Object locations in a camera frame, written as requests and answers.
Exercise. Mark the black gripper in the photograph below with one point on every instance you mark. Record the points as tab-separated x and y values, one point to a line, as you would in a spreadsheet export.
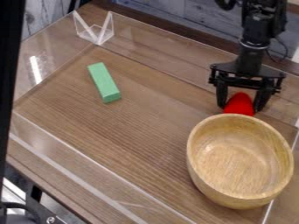
266	81

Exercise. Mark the red plush strawberry toy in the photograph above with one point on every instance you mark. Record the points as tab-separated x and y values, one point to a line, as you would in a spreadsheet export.
240	105

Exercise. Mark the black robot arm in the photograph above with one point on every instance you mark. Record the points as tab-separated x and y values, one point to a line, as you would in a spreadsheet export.
264	22

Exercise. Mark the wooden bowl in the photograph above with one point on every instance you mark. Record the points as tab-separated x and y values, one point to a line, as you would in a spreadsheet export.
240	160

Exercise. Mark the green foam block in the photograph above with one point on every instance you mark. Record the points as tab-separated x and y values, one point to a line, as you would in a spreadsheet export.
106	85

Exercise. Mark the clear acrylic tray wall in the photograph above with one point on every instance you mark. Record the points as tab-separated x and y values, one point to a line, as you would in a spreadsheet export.
110	159

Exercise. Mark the black table leg bracket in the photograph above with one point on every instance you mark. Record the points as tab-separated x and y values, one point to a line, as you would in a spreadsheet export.
45	215

